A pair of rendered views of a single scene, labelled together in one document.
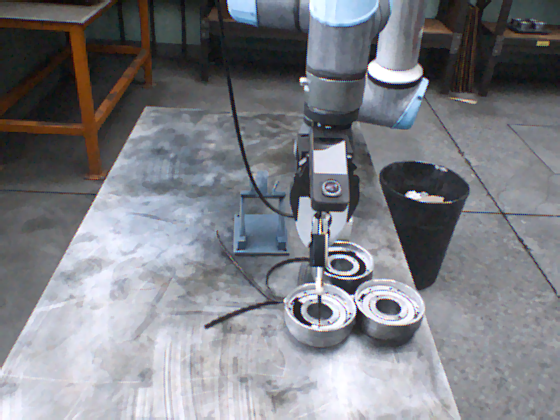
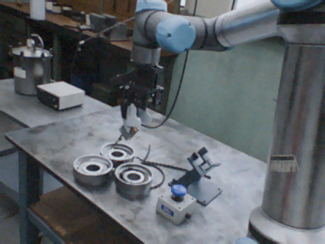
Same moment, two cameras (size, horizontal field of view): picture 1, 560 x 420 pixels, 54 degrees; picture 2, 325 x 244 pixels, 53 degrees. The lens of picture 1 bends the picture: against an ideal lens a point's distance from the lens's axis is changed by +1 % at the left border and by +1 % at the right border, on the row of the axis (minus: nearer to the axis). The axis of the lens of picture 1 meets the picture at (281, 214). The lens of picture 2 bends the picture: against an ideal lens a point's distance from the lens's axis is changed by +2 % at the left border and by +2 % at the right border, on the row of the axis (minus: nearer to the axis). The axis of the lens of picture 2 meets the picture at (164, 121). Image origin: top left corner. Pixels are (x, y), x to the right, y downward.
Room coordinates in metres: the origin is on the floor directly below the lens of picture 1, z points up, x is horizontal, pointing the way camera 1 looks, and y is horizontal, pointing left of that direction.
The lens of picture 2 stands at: (1.26, -0.65, 1.33)
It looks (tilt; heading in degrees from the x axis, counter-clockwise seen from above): 23 degrees down; 129
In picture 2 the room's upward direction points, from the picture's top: 10 degrees clockwise
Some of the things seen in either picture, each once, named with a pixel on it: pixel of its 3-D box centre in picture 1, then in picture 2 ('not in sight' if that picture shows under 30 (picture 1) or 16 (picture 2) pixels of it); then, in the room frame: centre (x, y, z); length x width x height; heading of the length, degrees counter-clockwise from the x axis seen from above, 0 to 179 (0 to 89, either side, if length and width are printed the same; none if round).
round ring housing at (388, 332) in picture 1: (387, 310); (93, 170); (0.64, -0.17, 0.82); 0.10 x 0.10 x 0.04
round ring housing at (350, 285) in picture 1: (341, 268); (133, 179); (0.74, -0.11, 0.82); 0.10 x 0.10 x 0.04
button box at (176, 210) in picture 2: (330, 218); (177, 205); (0.89, -0.09, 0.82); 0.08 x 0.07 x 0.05; 3
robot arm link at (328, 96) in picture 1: (331, 89); (146, 54); (0.67, -0.05, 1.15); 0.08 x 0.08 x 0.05
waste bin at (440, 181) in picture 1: (413, 227); not in sight; (1.85, -0.53, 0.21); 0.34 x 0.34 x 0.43
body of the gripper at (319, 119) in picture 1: (326, 145); (144, 84); (0.68, -0.05, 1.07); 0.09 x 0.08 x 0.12; 6
